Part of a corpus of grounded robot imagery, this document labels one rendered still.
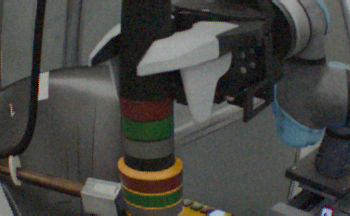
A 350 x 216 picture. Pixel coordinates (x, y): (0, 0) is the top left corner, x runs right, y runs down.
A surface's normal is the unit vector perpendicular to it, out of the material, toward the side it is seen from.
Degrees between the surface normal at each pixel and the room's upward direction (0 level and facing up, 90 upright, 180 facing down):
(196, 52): 90
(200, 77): 90
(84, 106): 37
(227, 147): 90
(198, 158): 90
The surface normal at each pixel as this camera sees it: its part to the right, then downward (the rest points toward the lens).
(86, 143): -0.04, -0.49
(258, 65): -0.58, 0.32
